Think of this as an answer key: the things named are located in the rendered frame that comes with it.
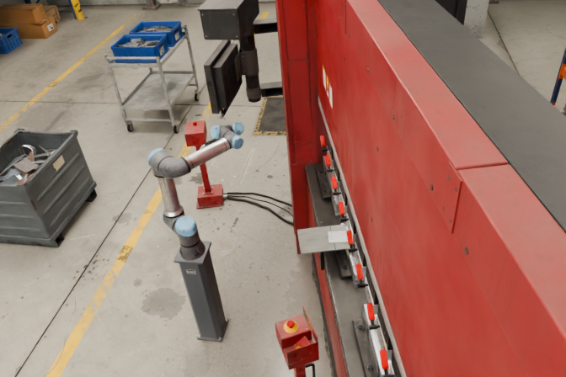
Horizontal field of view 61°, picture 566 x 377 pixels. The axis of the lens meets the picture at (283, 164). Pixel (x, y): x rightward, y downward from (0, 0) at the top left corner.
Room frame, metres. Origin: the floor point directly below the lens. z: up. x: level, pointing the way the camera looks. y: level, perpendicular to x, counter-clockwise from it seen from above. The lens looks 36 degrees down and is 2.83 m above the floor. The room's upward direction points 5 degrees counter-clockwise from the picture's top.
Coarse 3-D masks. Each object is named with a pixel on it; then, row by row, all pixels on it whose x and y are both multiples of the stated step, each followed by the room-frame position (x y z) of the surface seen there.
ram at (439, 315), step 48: (336, 48) 2.01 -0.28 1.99; (336, 96) 2.03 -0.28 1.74; (336, 144) 2.04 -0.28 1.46; (384, 144) 1.19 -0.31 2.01; (384, 192) 1.16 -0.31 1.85; (384, 240) 1.13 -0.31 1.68; (432, 240) 0.77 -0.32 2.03; (384, 288) 1.09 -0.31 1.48; (432, 288) 0.73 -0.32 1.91; (480, 288) 0.55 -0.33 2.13; (432, 336) 0.69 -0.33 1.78; (480, 336) 0.51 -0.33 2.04
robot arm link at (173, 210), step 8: (152, 152) 2.19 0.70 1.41; (160, 152) 2.17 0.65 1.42; (152, 160) 2.14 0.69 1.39; (160, 160) 2.11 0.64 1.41; (152, 168) 2.14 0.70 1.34; (160, 176) 2.12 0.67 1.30; (160, 184) 2.14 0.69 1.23; (168, 184) 2.14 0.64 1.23; (168, 192) 2.13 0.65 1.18; (176, 192) 2.17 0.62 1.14; (168, 200) 2.13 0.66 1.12; (176, 200) 2.15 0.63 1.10; (168, 208) 2.13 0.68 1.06; (176, 208) 2.14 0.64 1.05; (168, 216) 2.12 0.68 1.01; (176, 216) 2.12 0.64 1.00; (168, 224) 2.12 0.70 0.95
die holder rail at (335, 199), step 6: (324, 156) 2.64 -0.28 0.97; (324, 162) 2.57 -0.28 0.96; (324, 168) 2.58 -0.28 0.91; (330, 168) 2.50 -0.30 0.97; (330, 174) 2.43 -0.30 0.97; (330, 180) 2.37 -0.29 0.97; (330, 186) 2.36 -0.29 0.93; (330, 192) 2.35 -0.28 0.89; (336, 198) 2.19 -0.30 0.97; (336, 204) 2.14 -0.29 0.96; (336, 210) 2.16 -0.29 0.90
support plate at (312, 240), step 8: (304, 232) 1.90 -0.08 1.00; (312, 232) 1.89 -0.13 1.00; (320, 232) 1.88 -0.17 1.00; (304, 240) 1.84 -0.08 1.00; (312, 240) 1.83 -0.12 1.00; (320, 240) 1.83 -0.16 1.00; (304, 248) 1.78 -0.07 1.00; (312, 248) 1.77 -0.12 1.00; (320, 248) 1.77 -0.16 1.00; (328, 248) 1.76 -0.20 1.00; (336, 248) 1.76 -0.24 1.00; (344, 248) 1.75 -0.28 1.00
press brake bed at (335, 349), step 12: (312, 216) 2.34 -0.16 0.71; (324, 264) 1.82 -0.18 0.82; (324, 276) 1.84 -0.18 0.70; (324, 288) 1.86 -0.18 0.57; (324, 300) 1.88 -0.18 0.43; (324, 312) 2.08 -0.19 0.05; (324, 324) 1.99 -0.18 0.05; (336, 324) 1.46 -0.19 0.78; (336, 336) 1.46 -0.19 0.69; (336, 348) 1.46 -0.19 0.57; (336, 360) 1.47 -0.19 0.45; (336, 372) 1.48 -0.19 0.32
